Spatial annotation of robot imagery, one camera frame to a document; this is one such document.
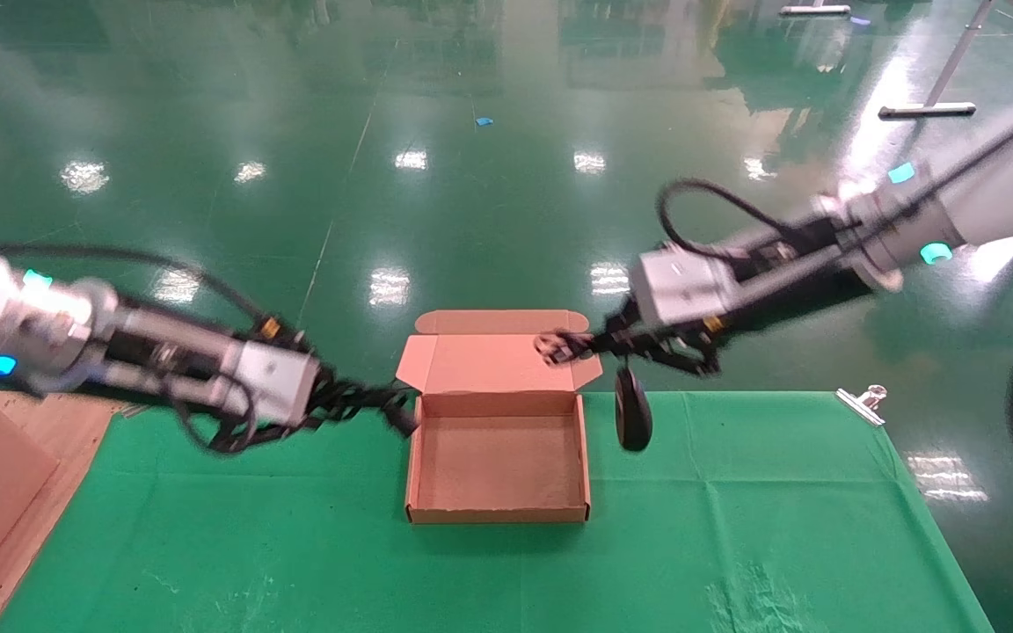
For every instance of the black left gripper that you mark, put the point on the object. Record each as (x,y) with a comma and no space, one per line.
(335,400)

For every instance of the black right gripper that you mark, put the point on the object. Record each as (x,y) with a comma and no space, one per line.
(674,345)

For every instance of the black computer mouse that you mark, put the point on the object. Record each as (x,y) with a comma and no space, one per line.
(634,413)

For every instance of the small cardboard box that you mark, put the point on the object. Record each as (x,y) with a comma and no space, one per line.
(498,475)

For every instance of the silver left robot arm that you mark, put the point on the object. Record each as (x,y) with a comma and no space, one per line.
(23,316)

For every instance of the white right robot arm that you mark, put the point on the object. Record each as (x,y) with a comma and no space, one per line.
(999,193)

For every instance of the green table cloth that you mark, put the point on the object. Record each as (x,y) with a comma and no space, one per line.
(735,527)

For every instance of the silver binder clip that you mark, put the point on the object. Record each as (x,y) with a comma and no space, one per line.
(858,406)

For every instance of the white table foot bar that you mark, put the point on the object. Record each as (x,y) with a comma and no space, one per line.
(814,10)

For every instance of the white table with foot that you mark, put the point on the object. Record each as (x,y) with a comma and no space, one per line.
(927,110)

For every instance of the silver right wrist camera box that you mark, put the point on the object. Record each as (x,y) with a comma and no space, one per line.
(678,286)

